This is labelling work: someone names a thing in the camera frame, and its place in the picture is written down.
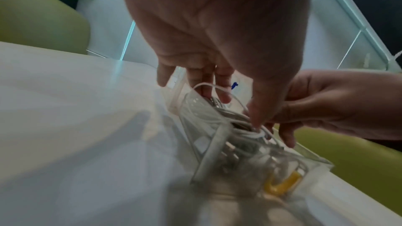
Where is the person's right hand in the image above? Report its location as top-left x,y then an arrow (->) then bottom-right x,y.
263,69 -> 402,149

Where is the person's left hand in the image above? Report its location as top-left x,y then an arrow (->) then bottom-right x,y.
118,0 -> 315,130

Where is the white cable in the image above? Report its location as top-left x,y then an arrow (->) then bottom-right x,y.
188,82 -> 285,152

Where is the clear plastic zip bag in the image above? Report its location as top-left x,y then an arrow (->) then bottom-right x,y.
161,78 -> 335,197

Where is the green upholstered chair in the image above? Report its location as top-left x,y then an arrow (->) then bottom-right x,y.
0,0 -> 92,56
273,123 -> 402,217

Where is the yellow plastic clip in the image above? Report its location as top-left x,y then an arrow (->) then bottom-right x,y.
263,171 -> 304,196

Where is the white charger adapter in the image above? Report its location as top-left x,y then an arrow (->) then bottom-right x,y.
192,123 -> 231,183

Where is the glass partition with frame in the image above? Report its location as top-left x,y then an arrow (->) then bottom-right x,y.
309,0 -> 402,74

